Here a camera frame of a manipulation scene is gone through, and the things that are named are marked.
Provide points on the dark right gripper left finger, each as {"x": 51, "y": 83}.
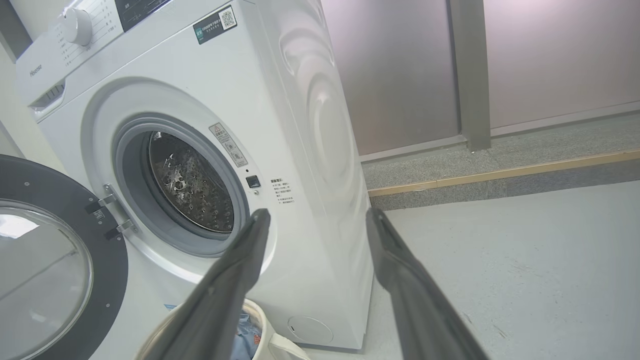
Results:
{"x": 220, "y": 300}

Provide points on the blue energy label sticker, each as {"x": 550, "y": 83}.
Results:
{"x": 170, "y": 306}

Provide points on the dark QR code sticker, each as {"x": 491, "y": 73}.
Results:
{"x": 212, "y": 27}

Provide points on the wooden floor strip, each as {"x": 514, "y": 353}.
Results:
{"x": 500, "y": 175}

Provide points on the white detergent drawer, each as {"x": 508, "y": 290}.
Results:
{"x": 42, "y": 75}

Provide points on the white control knob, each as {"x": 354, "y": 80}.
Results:
{"x": 76, "y": 26}

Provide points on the white front-load washing machine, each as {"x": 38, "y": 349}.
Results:
{"x": 310, "y": 150}

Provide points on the metal door hinge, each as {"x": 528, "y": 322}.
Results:
{"x": 117, "y": 220}

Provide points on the round filter cover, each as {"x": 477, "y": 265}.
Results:
{"x": 310, "y": 330}

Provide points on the grey rubber door gasket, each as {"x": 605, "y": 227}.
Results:
{"x": 132, "y": 190}

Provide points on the black control display panel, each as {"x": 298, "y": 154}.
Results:
{"x": 137, "y": 12}

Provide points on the black-rimmed glass washer door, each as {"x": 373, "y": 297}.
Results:
{"x": 111, "y": 270}

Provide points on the black door lock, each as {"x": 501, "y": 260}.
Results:
{"x": 253, "y": 181}

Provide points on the blue cartoon print garment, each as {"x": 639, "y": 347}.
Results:
{"x": 247, "y": 334}

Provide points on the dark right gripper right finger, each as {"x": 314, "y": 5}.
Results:
{"x": 415, "y": 310}

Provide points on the white warning sticker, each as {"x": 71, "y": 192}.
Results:
{"x": 228, "y": 145}

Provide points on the white canvas laundry basket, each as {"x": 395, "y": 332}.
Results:
{"x": 260, "y": 325}

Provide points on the steel washer drum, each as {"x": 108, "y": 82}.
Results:
{"x": 192, "y": 185}

